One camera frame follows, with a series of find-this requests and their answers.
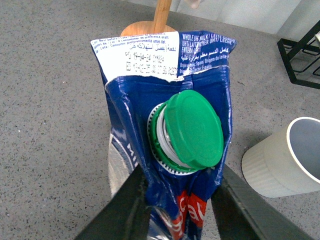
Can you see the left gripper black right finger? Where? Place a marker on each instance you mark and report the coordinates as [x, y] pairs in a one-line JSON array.
[[242, 214]]

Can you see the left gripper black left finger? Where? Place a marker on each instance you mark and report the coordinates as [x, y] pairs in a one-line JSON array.
[[126, 216]]

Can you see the cream HOME mug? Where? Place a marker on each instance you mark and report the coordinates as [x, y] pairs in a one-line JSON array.
[[287, 162]]

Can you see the blue Pascual milk carton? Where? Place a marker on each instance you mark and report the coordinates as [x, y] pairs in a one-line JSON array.
[[169, 104]]

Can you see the wooden mug tree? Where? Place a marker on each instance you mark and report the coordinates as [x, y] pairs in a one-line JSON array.
[[156, 26]]

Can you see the white mug on tree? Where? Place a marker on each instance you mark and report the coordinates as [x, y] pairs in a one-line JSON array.
[[194, 4]]

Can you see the black wire mug rack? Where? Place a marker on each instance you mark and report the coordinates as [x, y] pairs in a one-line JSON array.
[[301, 59]]

